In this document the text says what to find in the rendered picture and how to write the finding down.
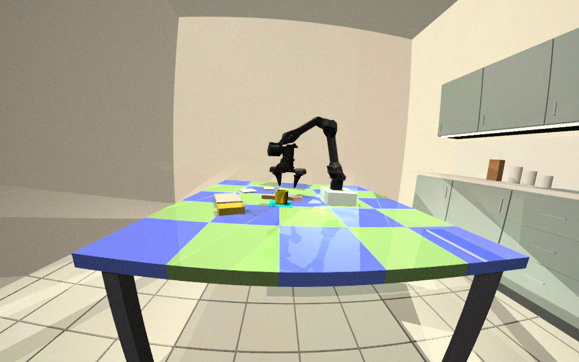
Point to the yellow rectangular block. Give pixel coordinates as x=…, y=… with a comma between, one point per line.
x=230, y=208

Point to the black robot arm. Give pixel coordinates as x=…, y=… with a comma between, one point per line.
x=329, y=127

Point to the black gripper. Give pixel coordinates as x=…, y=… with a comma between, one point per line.
x=298, y=172

